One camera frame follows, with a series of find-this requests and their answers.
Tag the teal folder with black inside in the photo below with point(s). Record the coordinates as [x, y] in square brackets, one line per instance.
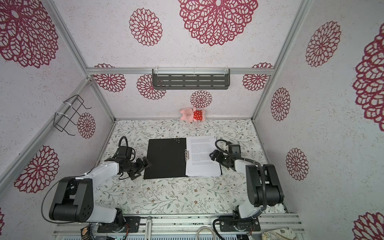
[167, 157]

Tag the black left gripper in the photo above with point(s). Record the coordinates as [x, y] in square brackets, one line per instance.
[141, 165]

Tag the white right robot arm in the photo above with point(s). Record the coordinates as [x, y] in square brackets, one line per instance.
[263, 184]

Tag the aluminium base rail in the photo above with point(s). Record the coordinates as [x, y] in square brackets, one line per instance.
[192, 227]

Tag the patterned cloth pouch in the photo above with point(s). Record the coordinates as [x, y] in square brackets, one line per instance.
[279, 234]

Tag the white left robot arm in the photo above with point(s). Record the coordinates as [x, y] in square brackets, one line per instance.
[74, 202]

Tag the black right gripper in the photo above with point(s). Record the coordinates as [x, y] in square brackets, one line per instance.
[215, 156]

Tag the pink plush pig toy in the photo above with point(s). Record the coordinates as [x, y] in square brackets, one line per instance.
[192, 115]

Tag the white printed paper sheet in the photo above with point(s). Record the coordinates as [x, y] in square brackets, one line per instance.
[200, 164]

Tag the grey slotted wall shelf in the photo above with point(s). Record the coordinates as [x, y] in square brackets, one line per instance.
[191, 80]

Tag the black wire wall rack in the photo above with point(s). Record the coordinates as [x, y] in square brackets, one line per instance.
[65, 117]

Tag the metal folder clip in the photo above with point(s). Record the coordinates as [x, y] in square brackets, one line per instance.
[187, 155]

